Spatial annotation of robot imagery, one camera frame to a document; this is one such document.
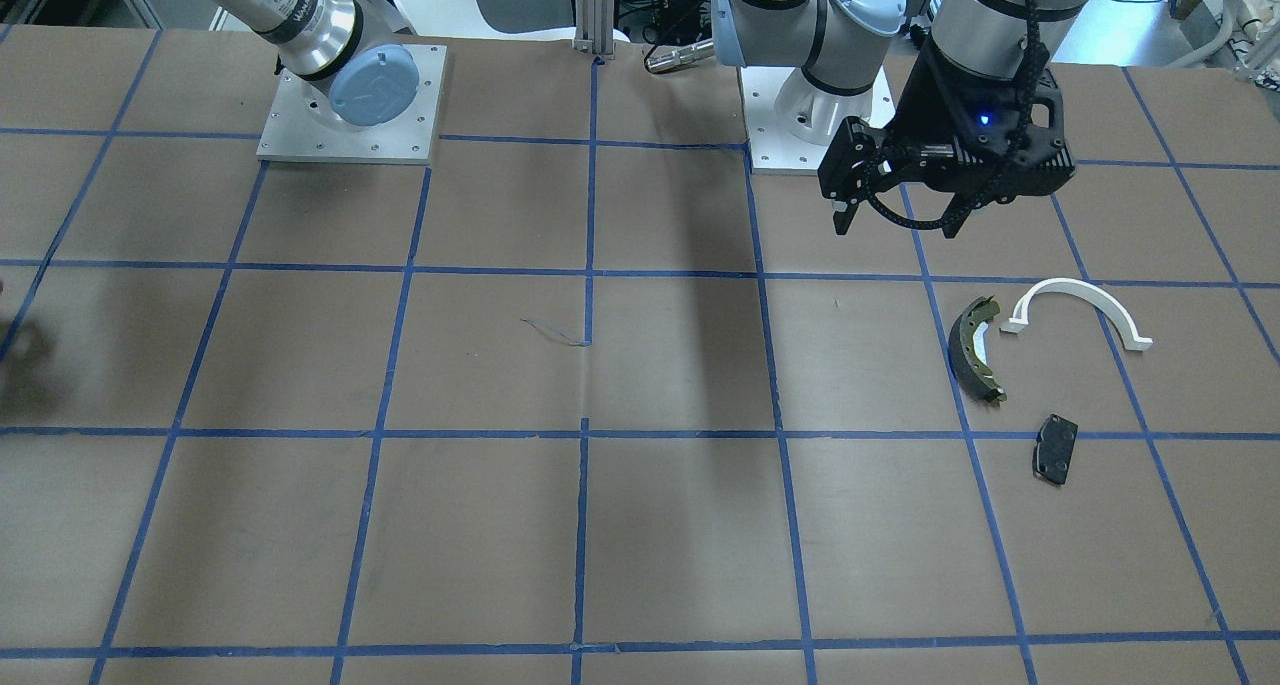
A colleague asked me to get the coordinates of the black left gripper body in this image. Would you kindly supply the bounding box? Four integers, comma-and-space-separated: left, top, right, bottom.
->
818, 41, 1076, 204

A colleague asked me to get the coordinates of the black brake pad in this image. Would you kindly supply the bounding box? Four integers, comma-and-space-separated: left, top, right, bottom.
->
1032, 414, 1078, 487

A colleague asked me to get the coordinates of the olive brake shoe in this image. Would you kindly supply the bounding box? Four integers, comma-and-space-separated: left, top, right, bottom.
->
948, 296, 1007, 406

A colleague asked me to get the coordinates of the aluminium frame post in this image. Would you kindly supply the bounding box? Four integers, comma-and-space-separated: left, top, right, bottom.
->
571, 0, 616, 60

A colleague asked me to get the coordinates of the white curved plastic part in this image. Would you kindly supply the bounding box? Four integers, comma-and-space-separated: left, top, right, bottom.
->
998, 278, 1155, 352

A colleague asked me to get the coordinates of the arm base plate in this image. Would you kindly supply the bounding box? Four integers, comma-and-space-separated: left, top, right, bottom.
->
740, 67, 895, 175
257, 44, 448, 166

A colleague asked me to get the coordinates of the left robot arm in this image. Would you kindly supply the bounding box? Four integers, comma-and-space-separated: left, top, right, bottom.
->
710, 0, 1088, 238

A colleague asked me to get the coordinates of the silver metal cylinder tool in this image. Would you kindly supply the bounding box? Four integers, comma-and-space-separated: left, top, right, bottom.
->
644, 38, 716, 76

